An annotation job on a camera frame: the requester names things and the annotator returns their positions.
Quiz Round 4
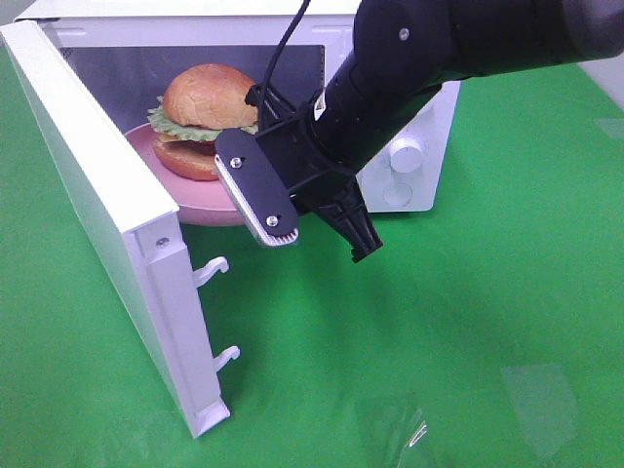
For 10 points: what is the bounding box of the round microwave door button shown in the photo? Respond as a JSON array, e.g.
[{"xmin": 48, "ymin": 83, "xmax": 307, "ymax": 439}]
[{"xmin": 383, "ymin": 182, "xmax": 412, "ymax": 207}]

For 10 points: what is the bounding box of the white microwave door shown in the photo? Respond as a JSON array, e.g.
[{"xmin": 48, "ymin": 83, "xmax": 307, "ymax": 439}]
[{"xmin": 1, "ymin": 20, "xmax": 240, "ymax": 437}]

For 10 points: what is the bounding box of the burger with lettuce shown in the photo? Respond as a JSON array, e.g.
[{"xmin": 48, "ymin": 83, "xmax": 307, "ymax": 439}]
[{"xmin": 147, "ymin": 63, "xmax": 258, "ymax": 181}]

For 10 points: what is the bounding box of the lower white microwave knob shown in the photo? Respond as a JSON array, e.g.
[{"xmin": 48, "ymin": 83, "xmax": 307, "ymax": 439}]
[{"xmin": 389, "ymin": 137, "xmax": 424, "ymax": 174}]

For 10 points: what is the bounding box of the white microwave oven body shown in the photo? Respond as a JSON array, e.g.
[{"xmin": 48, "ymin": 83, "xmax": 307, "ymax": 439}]
[{"xmin": 1, "ymin": 1, "xmax": 459, "ymax": 227}]

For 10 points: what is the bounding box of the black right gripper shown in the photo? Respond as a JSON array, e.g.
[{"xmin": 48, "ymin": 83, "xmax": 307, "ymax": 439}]
[{"xmin": 257, "ymin": 58, "xmax": 442, "ymax": 263}]

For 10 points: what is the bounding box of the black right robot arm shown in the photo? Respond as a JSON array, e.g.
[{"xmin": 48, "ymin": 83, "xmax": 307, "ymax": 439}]
[{"xmin": 245, "ymin": 1, "xmax": 623, "ymax": 260}]

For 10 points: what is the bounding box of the pink plastic plate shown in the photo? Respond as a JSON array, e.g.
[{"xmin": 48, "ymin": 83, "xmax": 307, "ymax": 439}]
[{"xmin": 124, "ymin": 124, "xmax": 244, "ymax": 227}]

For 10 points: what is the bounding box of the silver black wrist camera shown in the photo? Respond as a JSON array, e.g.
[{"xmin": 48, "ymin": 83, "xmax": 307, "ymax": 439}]
[{"xmin": 214, "ymin": 129, "xmax": 298, "ymax": 248}]

